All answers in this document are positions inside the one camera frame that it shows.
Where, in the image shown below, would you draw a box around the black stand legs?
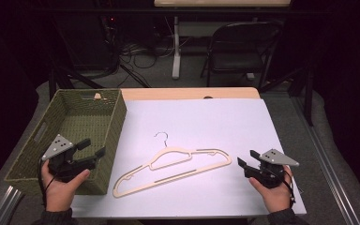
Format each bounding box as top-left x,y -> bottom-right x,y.
48,59 -> 105,101

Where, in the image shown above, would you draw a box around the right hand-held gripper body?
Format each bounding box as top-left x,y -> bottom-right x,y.
244,148 -> 300,189

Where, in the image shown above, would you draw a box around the person's left hand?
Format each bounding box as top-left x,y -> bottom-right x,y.
40,159 -> 92,213

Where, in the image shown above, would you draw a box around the black folding chair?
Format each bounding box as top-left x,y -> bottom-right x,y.
200,21 -> 285,90

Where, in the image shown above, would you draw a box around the person's right hand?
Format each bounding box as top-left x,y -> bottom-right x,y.
248,165 -> 294,214

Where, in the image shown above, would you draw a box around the green woven basket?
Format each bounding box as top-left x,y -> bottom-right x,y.
4,88 -> 128,196

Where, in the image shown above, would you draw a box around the white desk with leg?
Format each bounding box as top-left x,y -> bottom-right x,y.
153,0 -> 292,81

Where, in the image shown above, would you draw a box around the white sheet table cover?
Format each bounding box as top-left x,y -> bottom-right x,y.
70,97 -> 308,219

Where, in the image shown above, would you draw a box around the aluminium frame rail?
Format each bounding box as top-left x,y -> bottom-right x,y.
290,97 -> 360,225
0,185 -> 25,225

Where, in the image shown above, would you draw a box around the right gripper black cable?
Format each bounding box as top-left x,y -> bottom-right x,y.
282,170 -> 297,210

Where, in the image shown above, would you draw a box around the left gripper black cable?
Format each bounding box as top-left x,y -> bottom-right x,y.
37,158 -> 58,210

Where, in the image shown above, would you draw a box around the bundle of floor cables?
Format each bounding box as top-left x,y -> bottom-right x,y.
100,15 -> 188,88

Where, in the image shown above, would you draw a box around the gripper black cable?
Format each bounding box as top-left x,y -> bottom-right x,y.
37,158 -> 58,210
282,170 -> 297,210

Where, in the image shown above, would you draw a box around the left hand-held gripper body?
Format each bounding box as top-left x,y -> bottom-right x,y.
40,134 -> 98,184

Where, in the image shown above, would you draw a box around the beige clothes hanger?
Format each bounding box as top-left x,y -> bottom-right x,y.
112,131 -> 233,199

